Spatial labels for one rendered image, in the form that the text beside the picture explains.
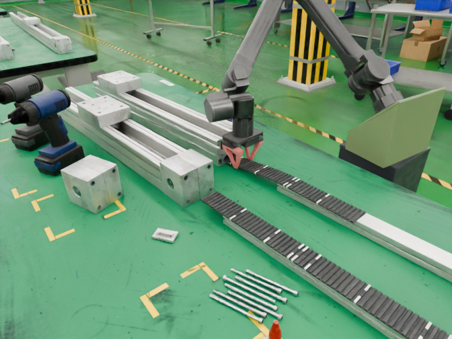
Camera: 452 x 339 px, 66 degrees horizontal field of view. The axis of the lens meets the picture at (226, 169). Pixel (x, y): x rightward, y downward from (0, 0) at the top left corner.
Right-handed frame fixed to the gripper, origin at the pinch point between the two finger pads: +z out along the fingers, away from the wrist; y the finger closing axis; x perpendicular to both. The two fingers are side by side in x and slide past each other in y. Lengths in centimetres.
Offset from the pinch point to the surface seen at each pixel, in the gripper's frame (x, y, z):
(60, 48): -188, -19, -2
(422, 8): -68, -289, -10
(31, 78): -61, 34, -19
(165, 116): -31.4, 4.7, -6.6
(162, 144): -15.2, 16.6, -6.1
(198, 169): 3.5, 18.6, -7.0
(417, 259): 50, 2, 1
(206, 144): -10.3, 4.9, -3.6
